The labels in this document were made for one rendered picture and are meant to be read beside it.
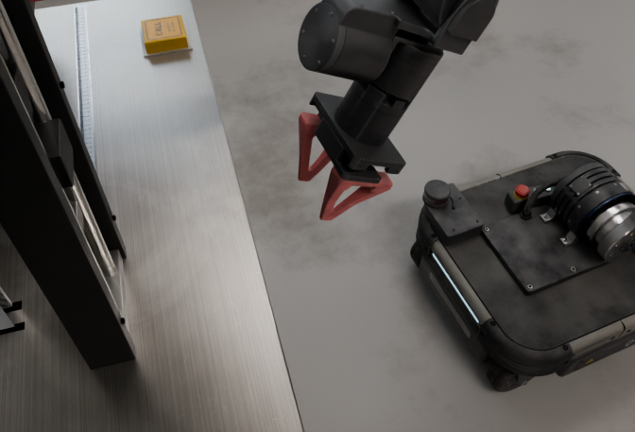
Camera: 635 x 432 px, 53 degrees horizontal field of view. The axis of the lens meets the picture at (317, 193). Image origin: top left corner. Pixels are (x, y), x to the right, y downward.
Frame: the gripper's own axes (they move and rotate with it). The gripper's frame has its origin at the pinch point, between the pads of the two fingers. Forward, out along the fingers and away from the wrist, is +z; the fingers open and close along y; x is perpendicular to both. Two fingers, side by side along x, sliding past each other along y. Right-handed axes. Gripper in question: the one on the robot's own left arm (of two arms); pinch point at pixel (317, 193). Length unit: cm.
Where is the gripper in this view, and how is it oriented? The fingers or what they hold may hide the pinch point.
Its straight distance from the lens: 66.7
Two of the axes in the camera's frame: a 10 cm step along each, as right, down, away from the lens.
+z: -4.5, 7.1, 5.3
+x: 8.0, 0.6, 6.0
